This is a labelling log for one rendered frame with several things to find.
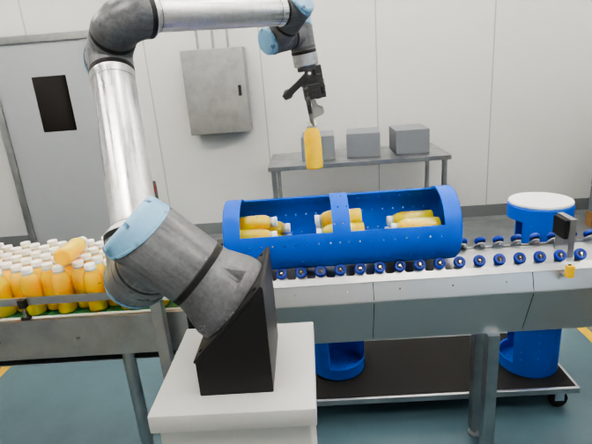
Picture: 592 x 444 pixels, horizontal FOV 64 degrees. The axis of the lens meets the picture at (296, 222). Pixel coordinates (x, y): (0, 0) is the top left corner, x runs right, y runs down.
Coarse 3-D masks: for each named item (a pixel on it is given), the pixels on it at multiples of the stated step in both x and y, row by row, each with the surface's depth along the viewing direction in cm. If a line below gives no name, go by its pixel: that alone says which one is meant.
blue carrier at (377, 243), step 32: (384, 192) 188; (416, 192) 190; (448, 192) 175; (224, 224) 174; (384, 224) 199; (448, 224) 170; (256, 256) 175; (288, 256) 175; (320, 256) 176; (352, 256) 176; (384, 256) 177; (416, 256) 178; (448, 256) 179
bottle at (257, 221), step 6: (246, 216) 186; (252, 216) 184; (258, 216) 184; (264, 216) 184; (240, 222) 183; (246, 222) 183; (252, 222) 182; (258, 222) 182; (264, 222) 182; (270, 222) 183; (240, 228) 183; (246, 228) 183; (252, 228) 183; (258, 228) 183; (264, 228) 183
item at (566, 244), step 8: (560, 216) 185; (568, 216) 183; (560, 224) 183; (568, 224) 180; (576, 224) 179; (552, 232) 190; (560, 232) 184; (568, 232) 181; (560, 240) 187; (568, 240) 181; (560, 248) 187; (568, 248) 182; (568, 256) 183
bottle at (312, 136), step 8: (312, 128) 178; (304, 136) 180; (312, 136) 177; (320, 136) 179; (312, 144) 178; (320, 144) 180; (312, 152) 179; (320, 152) 180; (312, 160) 180; (320, 160) 180; (312, 168) 181
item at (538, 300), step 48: (288, 288) 181; (336, 288) 180; (384, 288) 180; (432, 288) 179; (480, 288) 179; (528, 288) 178; (576, 288) 178; (336, 336) 191; (384, 336) 192; (432, 336) 192
